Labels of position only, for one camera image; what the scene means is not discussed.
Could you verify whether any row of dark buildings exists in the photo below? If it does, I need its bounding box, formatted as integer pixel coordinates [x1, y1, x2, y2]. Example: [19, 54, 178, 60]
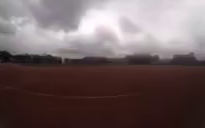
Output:
[0, 42, 205, 66]

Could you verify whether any red clay sports ground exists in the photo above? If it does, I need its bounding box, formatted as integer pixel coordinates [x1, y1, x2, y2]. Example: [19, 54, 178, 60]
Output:
[0, 63, 205, 128]

